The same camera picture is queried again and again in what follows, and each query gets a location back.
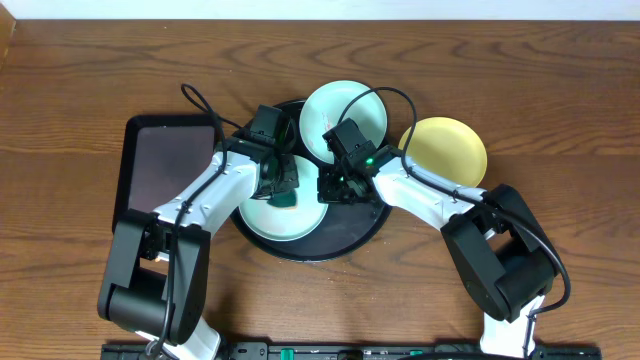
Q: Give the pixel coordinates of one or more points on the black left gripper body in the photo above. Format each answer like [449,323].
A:
[287,177]

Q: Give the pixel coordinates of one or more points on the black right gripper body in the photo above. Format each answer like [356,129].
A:
[335,187]

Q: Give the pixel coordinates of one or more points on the green scrubbing sponge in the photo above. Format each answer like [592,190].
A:
[283,200]

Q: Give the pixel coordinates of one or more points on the mint green plate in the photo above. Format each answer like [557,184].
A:
[321,112]
[288,224]

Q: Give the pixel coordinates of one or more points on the yellow plate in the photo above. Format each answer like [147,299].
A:
[449,148]

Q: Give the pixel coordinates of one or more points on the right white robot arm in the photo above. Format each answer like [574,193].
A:
[504,259]

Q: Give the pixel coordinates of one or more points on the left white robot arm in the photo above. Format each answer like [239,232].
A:
[155,281]

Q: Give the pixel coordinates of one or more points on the black rectangular tray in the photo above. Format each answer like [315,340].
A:
[161,156]

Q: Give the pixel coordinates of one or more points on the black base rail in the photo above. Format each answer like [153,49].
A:
[264,351]

